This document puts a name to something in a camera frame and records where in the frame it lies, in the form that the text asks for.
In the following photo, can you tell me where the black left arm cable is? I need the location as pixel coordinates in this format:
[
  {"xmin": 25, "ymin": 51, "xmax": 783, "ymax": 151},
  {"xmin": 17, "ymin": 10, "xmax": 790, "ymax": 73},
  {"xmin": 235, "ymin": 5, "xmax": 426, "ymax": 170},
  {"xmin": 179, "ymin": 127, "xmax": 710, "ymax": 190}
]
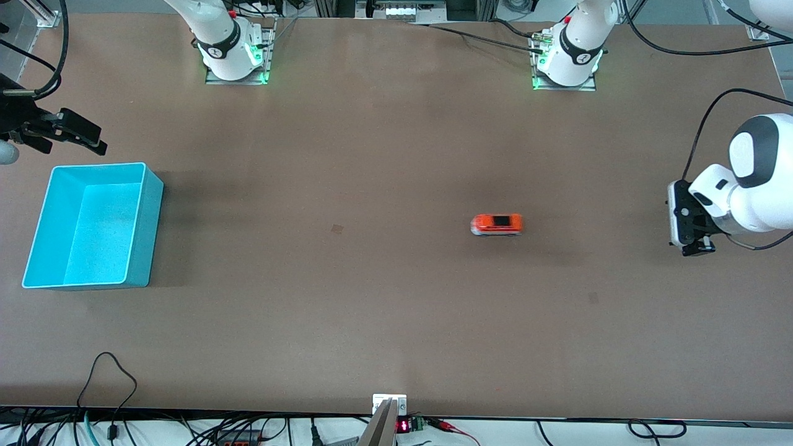
[{"xmin": 620, "ymin": 0, "xmax": 793, "ymax": 251}]

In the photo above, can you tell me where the thin black looped cable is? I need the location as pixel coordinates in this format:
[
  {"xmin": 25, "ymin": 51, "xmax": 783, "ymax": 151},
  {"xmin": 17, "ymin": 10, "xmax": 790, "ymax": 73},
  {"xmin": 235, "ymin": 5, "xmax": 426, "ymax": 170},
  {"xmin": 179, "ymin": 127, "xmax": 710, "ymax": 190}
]
[{"xmin": 77, "ymin": 352, "xmax": 138, "ymax": 440}]

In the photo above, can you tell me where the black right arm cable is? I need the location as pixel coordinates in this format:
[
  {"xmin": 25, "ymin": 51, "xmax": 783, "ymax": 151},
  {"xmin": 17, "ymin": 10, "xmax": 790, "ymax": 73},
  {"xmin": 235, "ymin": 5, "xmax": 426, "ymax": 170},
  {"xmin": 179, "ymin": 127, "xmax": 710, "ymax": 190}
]
[{"xmin": 0, "ymin": 0, "xmax": 70, "ymax": 101}]

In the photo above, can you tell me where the grey camera pole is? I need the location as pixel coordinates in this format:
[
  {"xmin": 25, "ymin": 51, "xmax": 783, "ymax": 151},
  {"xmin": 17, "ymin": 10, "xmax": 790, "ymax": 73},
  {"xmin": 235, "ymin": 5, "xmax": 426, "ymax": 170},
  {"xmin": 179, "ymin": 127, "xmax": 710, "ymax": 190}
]
[{"xmin": 357, "ymin": 400, "xmax": 398, "ymax": 446}]

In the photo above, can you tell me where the aluminium frame corner bracket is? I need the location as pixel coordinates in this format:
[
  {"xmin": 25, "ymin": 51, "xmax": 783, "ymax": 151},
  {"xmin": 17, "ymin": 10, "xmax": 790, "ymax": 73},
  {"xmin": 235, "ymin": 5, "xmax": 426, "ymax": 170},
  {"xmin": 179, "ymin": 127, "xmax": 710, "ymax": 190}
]
[
  {"xmin": 746, "ymin": 12, "xmax": 793, "ymax": 42},
  {"xmin": 31, "ymin": 0, "xmax": 64, "ymax": 29}
]

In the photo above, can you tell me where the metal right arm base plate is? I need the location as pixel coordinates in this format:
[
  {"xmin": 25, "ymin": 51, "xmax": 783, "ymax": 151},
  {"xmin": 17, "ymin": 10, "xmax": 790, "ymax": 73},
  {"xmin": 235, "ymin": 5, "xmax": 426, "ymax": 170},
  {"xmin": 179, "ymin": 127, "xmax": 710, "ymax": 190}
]
[{"xmin": 204, "ymin": 19, "xmax": 277, "ymax": 85}]

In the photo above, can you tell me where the orange toy bus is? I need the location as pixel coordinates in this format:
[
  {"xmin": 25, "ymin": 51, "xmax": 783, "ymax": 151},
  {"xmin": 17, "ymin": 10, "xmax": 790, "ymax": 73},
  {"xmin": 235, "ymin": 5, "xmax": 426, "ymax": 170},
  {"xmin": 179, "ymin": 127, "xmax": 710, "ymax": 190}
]
[{"xmin": 470, "ymin": 213, "xmax": 524, "ymax": 237}]

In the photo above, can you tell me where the thick black table cable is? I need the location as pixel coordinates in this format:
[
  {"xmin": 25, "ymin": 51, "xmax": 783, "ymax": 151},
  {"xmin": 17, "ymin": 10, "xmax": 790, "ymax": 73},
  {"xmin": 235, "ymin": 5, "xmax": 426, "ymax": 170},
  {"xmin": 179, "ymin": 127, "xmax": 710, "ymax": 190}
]
[{"xmin": 488, "ymin": 18, "xmax": 546, "ymax": 42}]

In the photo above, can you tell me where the red clip lead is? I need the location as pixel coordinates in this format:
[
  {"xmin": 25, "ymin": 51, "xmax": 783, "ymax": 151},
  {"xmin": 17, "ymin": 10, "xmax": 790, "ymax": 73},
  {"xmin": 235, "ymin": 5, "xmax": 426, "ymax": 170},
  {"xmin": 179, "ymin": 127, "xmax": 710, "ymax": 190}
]
[{"xmin": 427, "ymin": 418, "xmax": 481, "ymax": 446}]

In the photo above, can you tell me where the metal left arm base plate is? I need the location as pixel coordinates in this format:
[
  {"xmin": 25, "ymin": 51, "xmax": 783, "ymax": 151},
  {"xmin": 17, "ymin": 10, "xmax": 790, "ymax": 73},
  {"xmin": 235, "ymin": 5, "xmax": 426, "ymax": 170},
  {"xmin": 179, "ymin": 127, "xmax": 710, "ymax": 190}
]
[{"xmin": 531, "ymin": 31, "xmax": 598, "ymax": 92}]

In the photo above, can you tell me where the blue plastic box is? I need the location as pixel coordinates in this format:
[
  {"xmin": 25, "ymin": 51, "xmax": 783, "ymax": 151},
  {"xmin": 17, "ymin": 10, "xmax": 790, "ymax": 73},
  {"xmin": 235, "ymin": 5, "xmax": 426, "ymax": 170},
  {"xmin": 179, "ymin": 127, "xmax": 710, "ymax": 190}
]
[{"xmin": 22, "ymin": 162, "xmax": 165, "ymax": 291}]

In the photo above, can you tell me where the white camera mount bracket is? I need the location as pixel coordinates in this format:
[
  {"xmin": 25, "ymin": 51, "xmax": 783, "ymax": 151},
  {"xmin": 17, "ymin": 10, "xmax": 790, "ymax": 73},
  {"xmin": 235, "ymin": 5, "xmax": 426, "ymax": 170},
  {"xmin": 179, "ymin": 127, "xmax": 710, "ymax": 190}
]
[{"xmin": 372, "ymin": 394, "xmax": 408, "ymax": 416}]

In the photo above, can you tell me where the black coiled cable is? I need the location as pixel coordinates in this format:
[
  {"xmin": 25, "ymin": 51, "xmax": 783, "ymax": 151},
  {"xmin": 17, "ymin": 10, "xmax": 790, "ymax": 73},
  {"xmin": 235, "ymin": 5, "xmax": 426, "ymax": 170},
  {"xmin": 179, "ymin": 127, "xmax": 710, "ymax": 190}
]
[{"xmin": 627, "ymin": 419, "xmax": 688, "ymax": 439}]

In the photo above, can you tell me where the thin black table cable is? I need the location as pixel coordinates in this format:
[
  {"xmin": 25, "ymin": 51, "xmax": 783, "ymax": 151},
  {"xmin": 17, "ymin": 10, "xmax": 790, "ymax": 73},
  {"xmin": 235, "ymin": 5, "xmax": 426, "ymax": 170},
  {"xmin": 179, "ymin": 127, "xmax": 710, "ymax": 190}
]
[{"xmin": 409, "ymin": 22, "xmax": 547, "ymax": 55}]

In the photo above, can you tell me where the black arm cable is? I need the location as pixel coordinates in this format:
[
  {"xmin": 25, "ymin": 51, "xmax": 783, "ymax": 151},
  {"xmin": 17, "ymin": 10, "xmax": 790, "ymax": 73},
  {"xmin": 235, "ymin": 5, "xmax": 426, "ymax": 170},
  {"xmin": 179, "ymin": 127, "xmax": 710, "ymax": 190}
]
[
  {"xmin": 0, "ymin": 0, "xmax": 70, "ymax": 101},
  {"xmin": 620, "ymin": 0, "xmax": 793, "ymax": 251}
]

